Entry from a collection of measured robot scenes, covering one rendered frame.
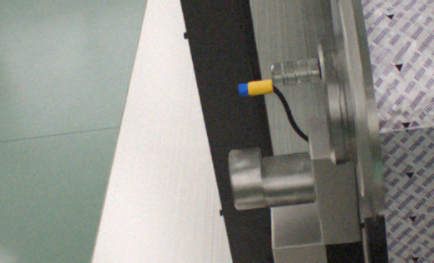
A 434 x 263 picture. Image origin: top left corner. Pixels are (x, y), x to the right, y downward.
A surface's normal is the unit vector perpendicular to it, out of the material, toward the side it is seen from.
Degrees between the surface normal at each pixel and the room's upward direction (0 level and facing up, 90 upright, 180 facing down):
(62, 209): 0
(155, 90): 0
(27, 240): 0
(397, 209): 90
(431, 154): 90
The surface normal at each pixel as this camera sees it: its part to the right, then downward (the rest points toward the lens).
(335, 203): -0.03, 0.54
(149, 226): -0.16, -0.84
